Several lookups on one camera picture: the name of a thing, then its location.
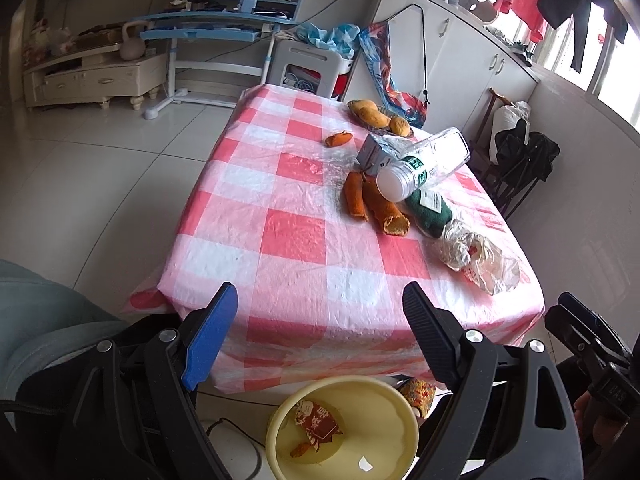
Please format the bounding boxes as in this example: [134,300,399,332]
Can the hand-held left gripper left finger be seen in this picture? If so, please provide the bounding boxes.
[65,282,238,480]

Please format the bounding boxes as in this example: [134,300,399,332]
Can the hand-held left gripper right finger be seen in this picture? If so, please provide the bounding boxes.
[402,281,583,480]

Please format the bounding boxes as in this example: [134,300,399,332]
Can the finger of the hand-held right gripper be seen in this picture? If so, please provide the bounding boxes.
[557,291,633,358]
[545,305,608,386]

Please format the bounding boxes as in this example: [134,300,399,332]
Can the clear plastic bag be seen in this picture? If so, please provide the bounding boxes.
[440,219,522,296]

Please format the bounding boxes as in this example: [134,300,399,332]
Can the yellow plastic waste bin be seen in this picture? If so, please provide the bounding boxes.
[265,377,421,480]

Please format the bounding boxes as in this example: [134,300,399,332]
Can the dark green packet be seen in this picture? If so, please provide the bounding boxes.
[404,189,453,238]

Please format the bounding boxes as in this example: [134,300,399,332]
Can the red snack wrapper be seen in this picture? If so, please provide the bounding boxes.
[292,400,346,448]

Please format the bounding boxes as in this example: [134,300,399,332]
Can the clear plastic bottle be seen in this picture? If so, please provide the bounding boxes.
[376,127,472,202]

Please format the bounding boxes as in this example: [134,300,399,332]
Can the person's right hand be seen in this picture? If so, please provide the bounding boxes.
[575,392,636,456]

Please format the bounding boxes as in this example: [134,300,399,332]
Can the patterned slipper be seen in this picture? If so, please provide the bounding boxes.
[397,379,437,418]

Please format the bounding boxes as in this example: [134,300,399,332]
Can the pink white checkered tablecloth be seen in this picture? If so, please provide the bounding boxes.
[120,82,546,393]

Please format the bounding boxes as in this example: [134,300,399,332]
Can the black folding chair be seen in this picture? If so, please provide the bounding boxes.
[487,160,551,221]

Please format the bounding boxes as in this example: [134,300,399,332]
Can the person's jeans leg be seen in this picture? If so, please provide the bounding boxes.
[0,260,131,411]

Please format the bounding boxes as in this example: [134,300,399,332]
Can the black jacket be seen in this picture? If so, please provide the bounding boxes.
[492,120,561,183]

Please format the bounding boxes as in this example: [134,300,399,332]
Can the milk carton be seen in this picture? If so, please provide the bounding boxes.
[355,132,416,176]

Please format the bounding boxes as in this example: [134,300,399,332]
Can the dark fruit basket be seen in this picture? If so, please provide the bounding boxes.
[350,105,416,139]

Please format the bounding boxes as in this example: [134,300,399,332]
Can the wooden chair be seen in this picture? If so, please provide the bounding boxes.
[470,87,531,221]

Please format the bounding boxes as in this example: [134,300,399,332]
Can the white bag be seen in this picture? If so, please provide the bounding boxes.
[490,101,531,163]

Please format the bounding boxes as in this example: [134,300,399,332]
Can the white cabinet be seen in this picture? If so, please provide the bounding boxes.
[345,0,541,146]

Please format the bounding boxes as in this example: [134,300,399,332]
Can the colourful printed bag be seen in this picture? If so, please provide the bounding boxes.
[357,21,431,130]

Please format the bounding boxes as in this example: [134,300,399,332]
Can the cream television cabinet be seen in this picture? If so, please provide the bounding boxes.
[22,42,168,111]

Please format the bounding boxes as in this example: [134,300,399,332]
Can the pink kettlebell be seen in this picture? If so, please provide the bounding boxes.
[119,21,148,61]

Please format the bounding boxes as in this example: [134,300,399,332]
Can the white plastic stool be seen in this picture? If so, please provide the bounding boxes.
[260,39,358,101]

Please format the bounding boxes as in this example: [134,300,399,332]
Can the blue study desk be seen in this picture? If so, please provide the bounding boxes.
[122,0,308,121]

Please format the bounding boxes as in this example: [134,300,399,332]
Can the blue white cloth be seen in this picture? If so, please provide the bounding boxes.
[295,22,361,56]

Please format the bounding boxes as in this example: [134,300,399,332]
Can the black hanging garment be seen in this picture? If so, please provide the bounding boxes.
[532,0,628,73]

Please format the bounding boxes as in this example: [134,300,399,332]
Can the toy figures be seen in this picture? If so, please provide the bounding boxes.
[32,20,76,58]

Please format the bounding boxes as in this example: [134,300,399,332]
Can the black floor cable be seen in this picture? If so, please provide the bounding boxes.
[205,417,266,480]

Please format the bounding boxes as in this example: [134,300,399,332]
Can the black strap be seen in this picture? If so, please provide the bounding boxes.
[385,4,432,111]

